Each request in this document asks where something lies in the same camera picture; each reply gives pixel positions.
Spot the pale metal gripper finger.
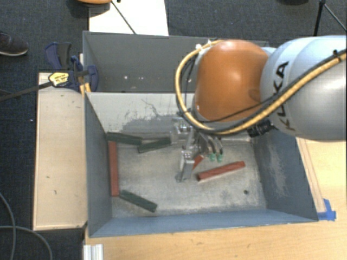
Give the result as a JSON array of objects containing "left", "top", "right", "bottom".
[
  {"left": 175, "top": 149, "right": 188, "bottom": 183},
  {"left": 184, "top": 151, "right": 195, "bottom": 181}
]

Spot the red-brown flat block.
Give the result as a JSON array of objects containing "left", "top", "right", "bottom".
[
  {"left": 192, "top": 154, "right": 204, "bottom": 171},
  {"left": 196, "top": 160, "right": 246, "bottom": 184},
  {"left": 107, "top": 140, "right": 120, "bottom": 198}
]

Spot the grey metal bin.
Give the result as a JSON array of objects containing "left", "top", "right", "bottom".
[{"left": 82, "top": 30, "right": 320, "bottom": 239}]

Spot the dark green flat block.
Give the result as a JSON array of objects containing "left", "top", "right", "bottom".
[
  {"left": 136, "top": 137, "right": 172, "bottom": 154},
  {"left": 106, "top": 132, "right": 143, "bottom": 146},
  {"left": 119, "top": 189, "right": 158, "bottom": 214}
]

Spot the pale wood board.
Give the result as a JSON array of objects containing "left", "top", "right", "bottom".
[{"left": 33, "top": 71, "right": 89, "bottom": 231}]

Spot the person's foot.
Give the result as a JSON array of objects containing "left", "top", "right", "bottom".
[{"left": 0, "top": 31, "right": 29, "bottom": 57}]

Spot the black cylinder on white bracket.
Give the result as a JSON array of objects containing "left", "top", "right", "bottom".
[{"left": 247, "top": 120, "right": 275, "bottom": 139}]

